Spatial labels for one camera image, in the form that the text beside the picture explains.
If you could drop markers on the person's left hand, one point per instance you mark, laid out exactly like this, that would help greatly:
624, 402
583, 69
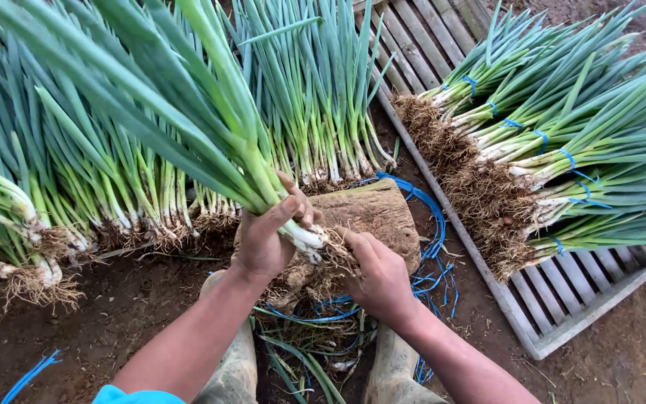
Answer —
261, 244

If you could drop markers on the person's right hand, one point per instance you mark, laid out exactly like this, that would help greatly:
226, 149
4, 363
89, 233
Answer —
382, 280

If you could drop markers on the person's right fingers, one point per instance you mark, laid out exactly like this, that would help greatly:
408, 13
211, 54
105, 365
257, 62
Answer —
354, 244

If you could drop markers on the green onion bunch with roots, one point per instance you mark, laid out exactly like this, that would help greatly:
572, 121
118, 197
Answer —
188, 106

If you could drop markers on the brown wooden block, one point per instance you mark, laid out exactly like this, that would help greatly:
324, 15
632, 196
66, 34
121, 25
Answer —
376, 216

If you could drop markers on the tangle of blue plastic ties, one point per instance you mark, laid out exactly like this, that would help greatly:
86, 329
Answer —
432, 224

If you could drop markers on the heap of onion leaf trimmings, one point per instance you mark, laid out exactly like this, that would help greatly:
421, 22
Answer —
312, 348

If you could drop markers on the muddy rubber boot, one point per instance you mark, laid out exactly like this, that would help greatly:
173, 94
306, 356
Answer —
396, 370
236, 370

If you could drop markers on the grey wooden slatted pallet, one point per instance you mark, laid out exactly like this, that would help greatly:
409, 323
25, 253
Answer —
569, 292

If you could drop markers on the pile of tied onion bundles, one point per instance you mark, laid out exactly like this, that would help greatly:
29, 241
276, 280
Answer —
569, 140

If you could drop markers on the blue sleeve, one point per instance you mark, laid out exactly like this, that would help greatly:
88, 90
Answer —
132, 396

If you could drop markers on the row of loose green onions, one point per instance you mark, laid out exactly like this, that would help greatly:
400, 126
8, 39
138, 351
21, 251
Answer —
76, 162

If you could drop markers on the short blue plastic tie strands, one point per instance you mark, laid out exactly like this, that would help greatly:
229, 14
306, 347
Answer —
28, 377

